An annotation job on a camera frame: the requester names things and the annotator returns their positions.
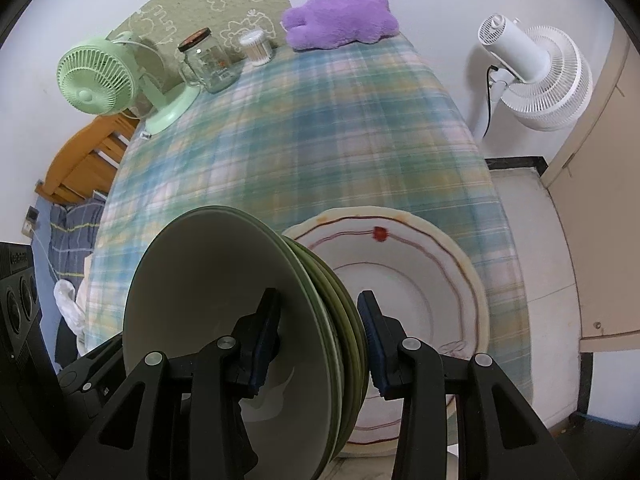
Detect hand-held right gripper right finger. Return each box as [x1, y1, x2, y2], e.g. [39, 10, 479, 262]
[356, 290, 583, 480]

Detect green desk fan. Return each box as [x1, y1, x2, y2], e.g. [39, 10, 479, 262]
[56, 31, 201, 136]

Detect black fan cable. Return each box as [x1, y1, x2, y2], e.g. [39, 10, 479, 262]
[482, 64, 501, 138]

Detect glass jar with handle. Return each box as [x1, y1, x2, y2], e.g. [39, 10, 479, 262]
[177, 27, 240, 95]

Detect wooden bed headboard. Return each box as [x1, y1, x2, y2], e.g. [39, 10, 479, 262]
[35, 112, 138, 206]

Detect white crumpled cloth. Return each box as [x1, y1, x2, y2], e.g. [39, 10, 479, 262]
[52, 280, 88, 331]

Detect beige door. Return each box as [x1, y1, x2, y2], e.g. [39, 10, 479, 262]
[542, 17, 640, 353]

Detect purple plush toy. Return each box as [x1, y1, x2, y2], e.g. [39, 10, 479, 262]
[280, 0, 400, 52]

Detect thin white cable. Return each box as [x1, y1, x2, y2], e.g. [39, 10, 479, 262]
[30, 232, 63, 281]

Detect grey plaid pillow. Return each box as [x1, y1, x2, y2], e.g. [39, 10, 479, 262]
[47, 197, 108, 281]

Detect dark clothes pile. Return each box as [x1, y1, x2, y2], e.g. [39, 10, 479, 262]
[54, 317, 86, 366]

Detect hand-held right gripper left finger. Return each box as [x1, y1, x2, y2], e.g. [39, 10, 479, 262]
[57, 287, 283, 480]

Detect clear cotton swab container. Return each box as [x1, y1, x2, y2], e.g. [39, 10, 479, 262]
[239, 29, 274, 67]

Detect plaid tablecloth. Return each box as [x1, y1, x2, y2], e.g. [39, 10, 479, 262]
[82, 35, 531, 441]

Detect small red-patterned plate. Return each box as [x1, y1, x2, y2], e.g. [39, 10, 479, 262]
[281, 206, 492, 463]

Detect white standing fan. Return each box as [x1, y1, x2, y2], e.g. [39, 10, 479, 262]
[472, 12, 593, 141]

